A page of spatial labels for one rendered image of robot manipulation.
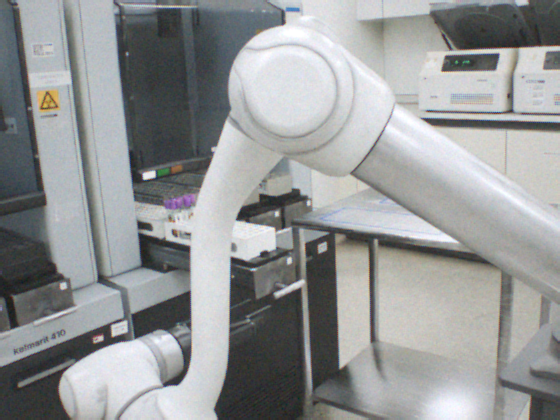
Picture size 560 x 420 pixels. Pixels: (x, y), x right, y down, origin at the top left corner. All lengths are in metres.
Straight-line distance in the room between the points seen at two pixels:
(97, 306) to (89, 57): 0.58
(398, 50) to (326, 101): 3.85
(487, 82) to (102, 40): 2.42
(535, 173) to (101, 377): 2.81
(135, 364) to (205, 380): 0.16
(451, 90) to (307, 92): 2.99
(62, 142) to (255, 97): 0.88
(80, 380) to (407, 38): 3.77
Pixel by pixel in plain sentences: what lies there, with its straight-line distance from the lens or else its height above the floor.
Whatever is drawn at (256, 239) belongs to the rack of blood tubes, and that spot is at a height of 0.86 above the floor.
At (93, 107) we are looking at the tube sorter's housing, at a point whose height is 1.16.
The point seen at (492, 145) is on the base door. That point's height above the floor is 0.73.
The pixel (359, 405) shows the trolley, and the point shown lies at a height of 0.28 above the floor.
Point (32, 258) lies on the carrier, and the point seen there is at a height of 0.85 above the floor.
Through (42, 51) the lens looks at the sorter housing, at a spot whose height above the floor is 1.30.
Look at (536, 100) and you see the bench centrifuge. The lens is 3.37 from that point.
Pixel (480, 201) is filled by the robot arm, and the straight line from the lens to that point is 0.69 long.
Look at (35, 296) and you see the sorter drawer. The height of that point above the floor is 0.79.
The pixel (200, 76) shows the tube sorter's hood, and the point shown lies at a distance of 1.64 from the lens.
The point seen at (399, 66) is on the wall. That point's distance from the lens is 4.43.
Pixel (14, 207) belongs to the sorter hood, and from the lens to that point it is 1.35.
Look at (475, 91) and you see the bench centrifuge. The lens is 3.48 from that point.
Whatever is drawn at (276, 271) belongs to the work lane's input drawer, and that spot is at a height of 0.78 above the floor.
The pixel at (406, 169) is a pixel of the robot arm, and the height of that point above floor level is 1.11.
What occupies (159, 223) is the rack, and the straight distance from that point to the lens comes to 1.53.
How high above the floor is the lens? 1.23
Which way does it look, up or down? 14 degrees down
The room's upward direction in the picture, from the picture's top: 4 degrees counter-clockwise
